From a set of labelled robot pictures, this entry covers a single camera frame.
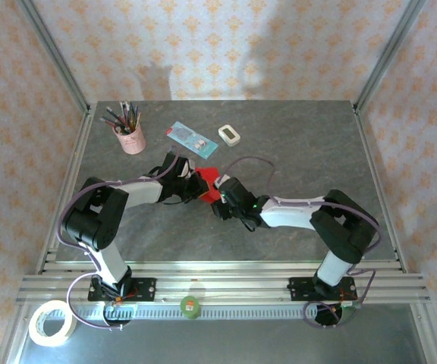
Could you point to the red paper sheet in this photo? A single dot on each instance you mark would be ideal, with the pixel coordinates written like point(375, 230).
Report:
point(211, 174)

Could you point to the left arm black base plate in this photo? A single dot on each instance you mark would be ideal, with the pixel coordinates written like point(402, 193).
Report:
point(144, 290)

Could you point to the left aluminium frame post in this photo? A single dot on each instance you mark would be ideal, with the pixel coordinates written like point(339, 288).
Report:
point(54, 53)

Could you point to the aluminium frame post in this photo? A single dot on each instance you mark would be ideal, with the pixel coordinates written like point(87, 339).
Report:
point(54, 53)
point(390, 53)

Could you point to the pink pencil cup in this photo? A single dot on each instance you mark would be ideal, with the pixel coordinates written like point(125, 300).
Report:
point(133, 142)

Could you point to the left aluminium side rail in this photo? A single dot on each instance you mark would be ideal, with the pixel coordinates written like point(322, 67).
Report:
point(72, 170)

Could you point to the right aluminium side rail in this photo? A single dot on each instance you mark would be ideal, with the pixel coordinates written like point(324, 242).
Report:
point(368, 151)

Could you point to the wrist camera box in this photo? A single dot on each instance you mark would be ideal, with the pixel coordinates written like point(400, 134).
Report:
point(189, 168)
point(222, 181)

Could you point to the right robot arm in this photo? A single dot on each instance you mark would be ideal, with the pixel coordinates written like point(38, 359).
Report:
point(343, 231)

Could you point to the white digital timer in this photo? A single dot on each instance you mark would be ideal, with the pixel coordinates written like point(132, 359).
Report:
point(229, 135)

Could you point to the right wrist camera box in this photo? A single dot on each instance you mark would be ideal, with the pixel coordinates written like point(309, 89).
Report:
point(222, 181)

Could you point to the dark coloured pencil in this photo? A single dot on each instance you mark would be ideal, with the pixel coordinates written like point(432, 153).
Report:
point(130, 112)
point(123, 112)
point(136, 115)
point(110, 123)
point(115, 115)

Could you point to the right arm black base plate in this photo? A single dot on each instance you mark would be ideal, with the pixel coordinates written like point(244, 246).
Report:
point(298, 290)

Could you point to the wide aluminium profile beam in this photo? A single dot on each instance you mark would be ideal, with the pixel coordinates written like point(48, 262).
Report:
point(222, 288)

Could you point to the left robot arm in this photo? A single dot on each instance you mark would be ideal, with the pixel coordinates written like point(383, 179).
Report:
point(97, 220)

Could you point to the aluminium side rail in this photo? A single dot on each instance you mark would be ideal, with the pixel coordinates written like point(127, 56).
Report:
point(72, 170)
point(368, 151)

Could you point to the blue sticker packet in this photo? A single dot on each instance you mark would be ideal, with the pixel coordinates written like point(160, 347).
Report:
point(188, 138)

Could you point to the right aluminium frame post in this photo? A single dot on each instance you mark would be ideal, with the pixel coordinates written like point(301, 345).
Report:
point(390, 53)

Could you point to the green tape roll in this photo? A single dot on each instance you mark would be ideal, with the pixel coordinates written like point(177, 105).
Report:
point(190, 308)

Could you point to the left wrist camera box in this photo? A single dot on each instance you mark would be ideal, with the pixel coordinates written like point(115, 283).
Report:
point(189, 168)

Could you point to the narrow aluminium cross rail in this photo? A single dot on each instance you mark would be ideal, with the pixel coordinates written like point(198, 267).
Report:
point(222, 266)

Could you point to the white masking tape roll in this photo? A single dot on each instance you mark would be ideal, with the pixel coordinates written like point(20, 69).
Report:
point(51, 341)

